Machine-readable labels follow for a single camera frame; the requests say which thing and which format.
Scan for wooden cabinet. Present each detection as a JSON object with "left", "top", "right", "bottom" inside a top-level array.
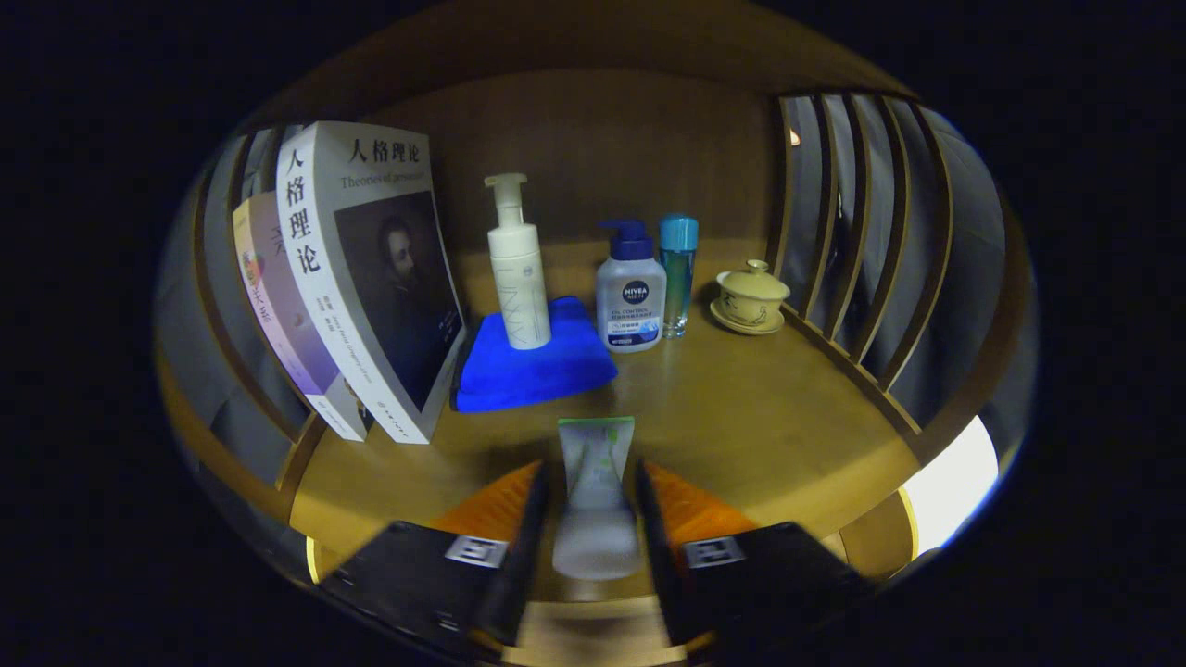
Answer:
[{"left": 153, "top": 0, "right": 1039, "bottom": 594}]

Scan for teal capped bottle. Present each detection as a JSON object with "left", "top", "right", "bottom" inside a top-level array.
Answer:
[{"left": 659, "top": 215, "right": 700, "bottom": 339}]

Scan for wooden countertop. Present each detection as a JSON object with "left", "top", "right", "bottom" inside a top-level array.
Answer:
[{"left": 292, "top": 236, "right": 927, "bottom": 603}]

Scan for thick white book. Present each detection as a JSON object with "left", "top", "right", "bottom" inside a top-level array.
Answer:
[{"left": 275, "top": 120, "right": 467, "bottom": 446}]

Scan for clear bottle blue pump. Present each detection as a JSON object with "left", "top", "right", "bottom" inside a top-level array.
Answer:
[{"left": 596, "top": 219, "right": 668, "bottom": 354}]

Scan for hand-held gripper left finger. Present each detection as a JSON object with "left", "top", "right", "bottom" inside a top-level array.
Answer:
[{"left": 315, "top": 459, "right": 549, "bottom": 661}]

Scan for white green tube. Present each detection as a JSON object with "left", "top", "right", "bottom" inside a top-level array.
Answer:
[{"left": 552, "top": 416, "right": 642, "bottom": 582}]

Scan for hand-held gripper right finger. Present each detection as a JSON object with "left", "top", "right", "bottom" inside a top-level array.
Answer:
[{"left": 634, "top": 458, "right": 879, "bottom": 654}]

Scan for pink purple book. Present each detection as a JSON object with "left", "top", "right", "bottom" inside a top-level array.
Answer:
[{"left": 232, "top": 190, "right": 370, "bottom": 443}]

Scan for yellow lidded teacup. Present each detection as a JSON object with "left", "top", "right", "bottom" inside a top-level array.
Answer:
[{"left": 715, "top": 259, "right": 791, "bottom": 325}]

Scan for white pump bottle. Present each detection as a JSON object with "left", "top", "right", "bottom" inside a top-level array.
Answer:
[{"left": 484, "top": 172, "right": 553, "bottom": 351}]

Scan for yellow saucer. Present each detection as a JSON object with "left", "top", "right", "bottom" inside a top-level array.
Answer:
[{"left": 709, "top": 296, "right": 787, "bottom": 336}]

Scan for folded blue cloth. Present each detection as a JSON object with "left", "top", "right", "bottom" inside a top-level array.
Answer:
[{"left": 450, "top": 296, "right": 620, "bottom": 414}]

